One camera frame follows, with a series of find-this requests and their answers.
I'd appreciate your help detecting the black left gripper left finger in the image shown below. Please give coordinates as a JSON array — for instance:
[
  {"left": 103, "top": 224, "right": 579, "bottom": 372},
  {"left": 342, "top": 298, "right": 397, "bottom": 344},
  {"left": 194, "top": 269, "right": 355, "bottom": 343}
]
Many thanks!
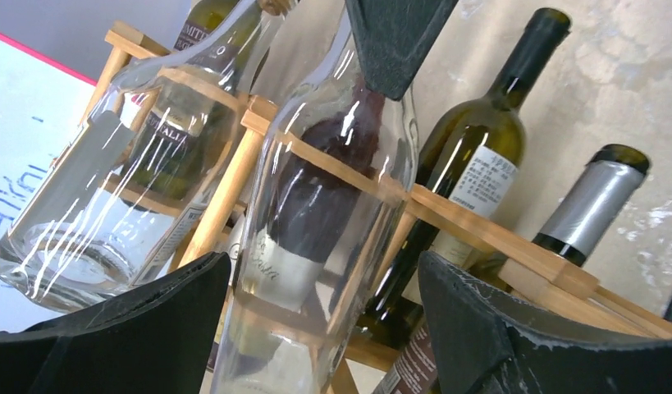
[{"left": 0, "top": 252, "right": 231, "bottom": 393}]

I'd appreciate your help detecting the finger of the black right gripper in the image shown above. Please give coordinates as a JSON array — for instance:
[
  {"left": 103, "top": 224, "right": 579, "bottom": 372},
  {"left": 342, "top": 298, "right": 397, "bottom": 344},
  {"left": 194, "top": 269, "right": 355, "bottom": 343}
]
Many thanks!
[{"left": 345, "top": 0, "right": 458, "bottom": 101}]

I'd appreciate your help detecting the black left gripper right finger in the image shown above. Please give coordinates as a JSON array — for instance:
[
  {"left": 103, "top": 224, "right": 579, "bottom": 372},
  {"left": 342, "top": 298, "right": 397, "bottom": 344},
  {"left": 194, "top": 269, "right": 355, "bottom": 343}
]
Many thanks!
[{"left": 418, "top": 252, "right": 672, "bottom": 393}]

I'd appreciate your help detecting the clear square glass bottle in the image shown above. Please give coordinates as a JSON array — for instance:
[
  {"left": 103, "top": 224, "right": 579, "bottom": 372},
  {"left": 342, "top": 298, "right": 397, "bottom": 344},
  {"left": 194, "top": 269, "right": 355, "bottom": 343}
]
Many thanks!
[{"left": 0, "top": 1, "right": 295, "bottom": 313}]

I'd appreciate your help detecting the clear round glass bottle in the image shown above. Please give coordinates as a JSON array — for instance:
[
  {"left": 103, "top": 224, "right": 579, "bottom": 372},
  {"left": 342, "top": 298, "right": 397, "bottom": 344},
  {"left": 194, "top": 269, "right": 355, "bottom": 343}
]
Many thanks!
[{"left": 211, "top": 14, "right": 418, "bottom": 393}]

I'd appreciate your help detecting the wooden wine rack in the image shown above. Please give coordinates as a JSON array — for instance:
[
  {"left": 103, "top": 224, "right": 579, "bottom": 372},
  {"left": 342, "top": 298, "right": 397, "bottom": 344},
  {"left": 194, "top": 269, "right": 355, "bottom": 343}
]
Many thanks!
[{"left": 50, "top": 21, "right": 672, "bottom": 394}]

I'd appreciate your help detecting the red wine bottle gold cap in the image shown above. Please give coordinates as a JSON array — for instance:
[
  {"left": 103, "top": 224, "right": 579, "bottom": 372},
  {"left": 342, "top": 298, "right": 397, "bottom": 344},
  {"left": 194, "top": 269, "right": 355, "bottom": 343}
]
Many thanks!
[{"left": 245, "top": 78, "right": 385, "bottom": 311}]

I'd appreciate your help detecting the green bottle black neck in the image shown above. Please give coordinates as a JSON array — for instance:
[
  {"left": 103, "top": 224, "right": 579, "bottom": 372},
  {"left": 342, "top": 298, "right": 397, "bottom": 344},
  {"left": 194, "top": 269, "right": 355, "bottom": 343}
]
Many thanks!
[{"left": 356, "top": 7, "right": 571, "bottom": 350}]

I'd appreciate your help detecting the green bottle silver cap front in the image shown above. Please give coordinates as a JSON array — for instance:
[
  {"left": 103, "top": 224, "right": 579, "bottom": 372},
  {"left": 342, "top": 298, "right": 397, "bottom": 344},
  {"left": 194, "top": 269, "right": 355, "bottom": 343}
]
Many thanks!
[{"left": 370, "top": 144, "right": 652, "bottom": 394}]

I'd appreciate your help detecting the pink-framed whiteboard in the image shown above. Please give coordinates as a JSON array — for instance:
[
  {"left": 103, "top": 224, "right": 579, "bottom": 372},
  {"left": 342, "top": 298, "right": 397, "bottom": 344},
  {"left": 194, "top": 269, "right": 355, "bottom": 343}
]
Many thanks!
[{"left": 0, "top": 27, "right": 98, "bottom": 334}]

